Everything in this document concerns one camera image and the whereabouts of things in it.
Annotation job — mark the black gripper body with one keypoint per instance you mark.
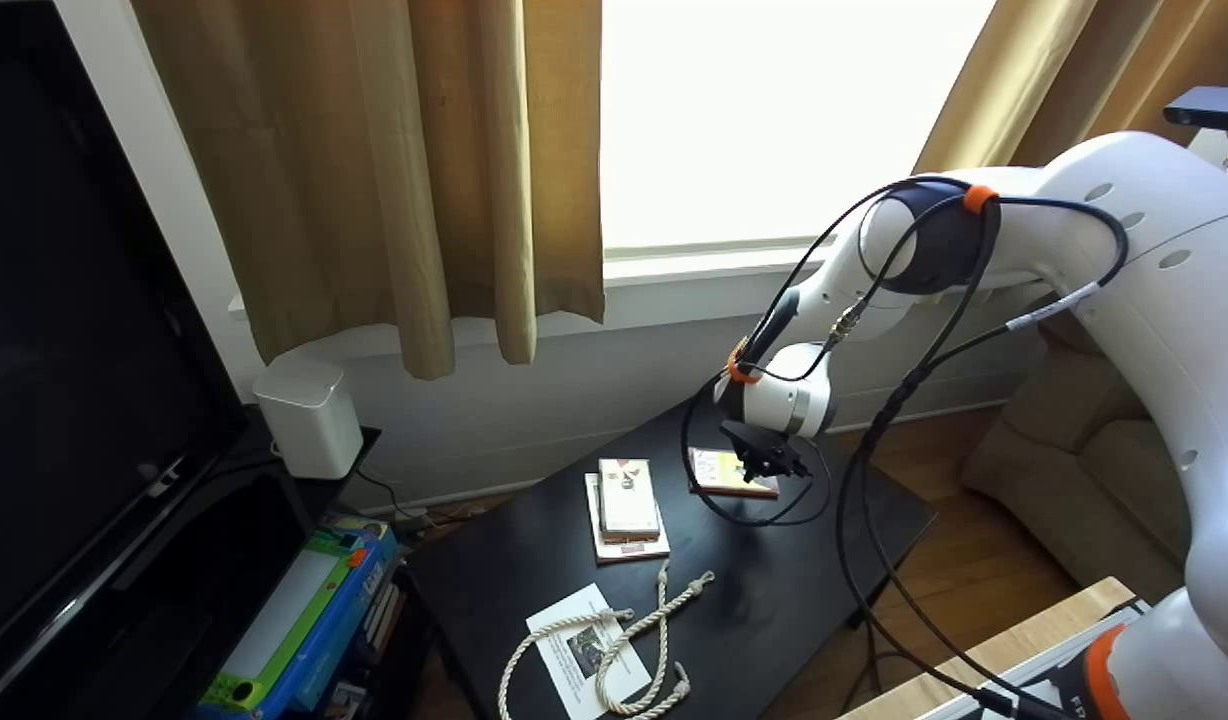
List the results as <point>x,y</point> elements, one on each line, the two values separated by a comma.
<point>761,454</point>

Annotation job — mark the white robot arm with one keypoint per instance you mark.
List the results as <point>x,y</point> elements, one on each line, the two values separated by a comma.
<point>1126,234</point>

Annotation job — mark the black low table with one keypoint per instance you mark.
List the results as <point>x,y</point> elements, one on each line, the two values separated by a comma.
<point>774,600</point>

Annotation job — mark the white booklet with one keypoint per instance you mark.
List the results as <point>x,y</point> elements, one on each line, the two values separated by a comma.
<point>572,643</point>

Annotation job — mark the wooden mounting board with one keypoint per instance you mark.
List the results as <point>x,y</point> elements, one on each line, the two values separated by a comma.
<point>1017,653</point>

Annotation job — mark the beige armchair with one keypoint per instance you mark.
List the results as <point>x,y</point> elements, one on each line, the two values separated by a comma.
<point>1083,467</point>

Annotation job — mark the tan curtain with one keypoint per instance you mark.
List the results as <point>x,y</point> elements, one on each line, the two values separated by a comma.
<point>394,162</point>

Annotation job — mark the white speaker box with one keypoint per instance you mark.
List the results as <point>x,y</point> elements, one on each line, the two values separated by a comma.
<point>309,418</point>

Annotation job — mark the black television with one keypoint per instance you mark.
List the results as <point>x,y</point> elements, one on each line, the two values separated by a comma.
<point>114,401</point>

